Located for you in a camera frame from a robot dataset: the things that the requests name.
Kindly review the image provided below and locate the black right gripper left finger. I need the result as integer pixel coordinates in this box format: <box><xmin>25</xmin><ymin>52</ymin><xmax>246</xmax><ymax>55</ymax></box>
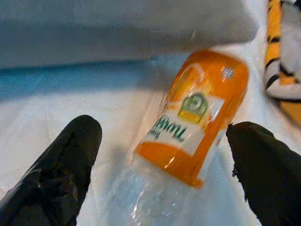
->
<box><xmin>0</xmin><ymin>114</ymin><xmax>103</xmax><ymax>226</ymax></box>

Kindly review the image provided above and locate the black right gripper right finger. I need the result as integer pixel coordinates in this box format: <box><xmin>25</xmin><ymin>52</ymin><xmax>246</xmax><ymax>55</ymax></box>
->
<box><xmin>225</xmin><ymin>121</ymin><xmax>301</xmax><ymax>226</ymax></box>

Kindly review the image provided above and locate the clear bottle with orange label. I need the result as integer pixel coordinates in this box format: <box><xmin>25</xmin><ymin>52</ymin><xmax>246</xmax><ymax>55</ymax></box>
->
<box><xmin>115</xmin><ymin>48</ymin><xmax>250</xmax><ymax>226</ymax></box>

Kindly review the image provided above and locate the yellow cartoon print blanket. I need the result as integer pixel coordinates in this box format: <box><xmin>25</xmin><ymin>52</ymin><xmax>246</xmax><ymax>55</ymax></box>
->
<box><xmin>262</xmin><ymin>0</ymin><xmax>301</xmax><ymax>99</ymax></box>

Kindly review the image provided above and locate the grey pillow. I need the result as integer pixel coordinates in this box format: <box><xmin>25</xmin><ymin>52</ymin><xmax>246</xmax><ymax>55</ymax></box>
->
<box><xmin>0</xmin><ymin>0</ymin><xmax>259</xmax><ymax>69</ymax></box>

